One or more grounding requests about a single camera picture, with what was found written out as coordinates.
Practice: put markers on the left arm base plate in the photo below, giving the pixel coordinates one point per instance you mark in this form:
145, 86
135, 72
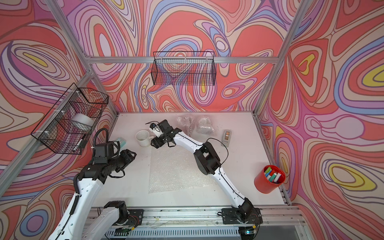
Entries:
129, 218

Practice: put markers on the white tape roll in basket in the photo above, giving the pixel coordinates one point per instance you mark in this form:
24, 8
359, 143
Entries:
83, 120

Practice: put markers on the clear bubble wrap sheet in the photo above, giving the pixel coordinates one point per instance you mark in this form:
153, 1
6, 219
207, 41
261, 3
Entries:
175, 169
205, 126
187, 124

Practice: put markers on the small teal alarm clock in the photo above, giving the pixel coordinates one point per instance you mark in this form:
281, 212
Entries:
121, 141

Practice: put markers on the clear bubble wrap sheet top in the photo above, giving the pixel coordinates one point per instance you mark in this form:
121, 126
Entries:
205, 126

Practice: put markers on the black wire basket wall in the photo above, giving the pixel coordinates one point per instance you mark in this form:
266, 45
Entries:
184, 68
69, 127

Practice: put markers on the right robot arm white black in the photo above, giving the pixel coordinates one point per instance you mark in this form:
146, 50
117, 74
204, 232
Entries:
208, 162

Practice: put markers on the grey tape dispenser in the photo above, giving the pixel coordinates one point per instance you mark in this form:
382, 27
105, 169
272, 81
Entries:
227, 134

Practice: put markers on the aluminium front rail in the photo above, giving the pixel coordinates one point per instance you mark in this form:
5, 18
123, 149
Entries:
205, 216

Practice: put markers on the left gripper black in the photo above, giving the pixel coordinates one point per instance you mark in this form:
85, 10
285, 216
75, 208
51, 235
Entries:
125, 154

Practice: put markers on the red cup of markers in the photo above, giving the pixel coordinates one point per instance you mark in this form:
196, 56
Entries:
269, 179

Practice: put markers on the black wire basket left wall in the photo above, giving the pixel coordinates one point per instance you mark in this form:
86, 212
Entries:
69, 127

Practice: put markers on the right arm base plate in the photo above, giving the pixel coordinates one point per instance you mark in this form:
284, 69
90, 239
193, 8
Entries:
232, 216

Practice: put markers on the marker in wire basket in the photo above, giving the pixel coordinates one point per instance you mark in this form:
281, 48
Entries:
80, 145

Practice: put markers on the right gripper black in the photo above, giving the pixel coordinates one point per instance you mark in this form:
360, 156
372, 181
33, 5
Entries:
156, 142

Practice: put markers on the clear bubble wrap sheet bottom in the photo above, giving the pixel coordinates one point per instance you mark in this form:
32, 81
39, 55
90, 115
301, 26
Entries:
175, 169

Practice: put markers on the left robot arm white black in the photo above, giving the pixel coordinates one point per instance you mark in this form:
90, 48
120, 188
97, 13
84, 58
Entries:
72, 224

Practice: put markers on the black wire basket back wall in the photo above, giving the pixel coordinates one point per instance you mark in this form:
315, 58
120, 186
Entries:
184, 68

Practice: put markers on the white ceramic mug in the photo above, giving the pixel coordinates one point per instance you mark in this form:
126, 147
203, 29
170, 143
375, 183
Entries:
144, 138

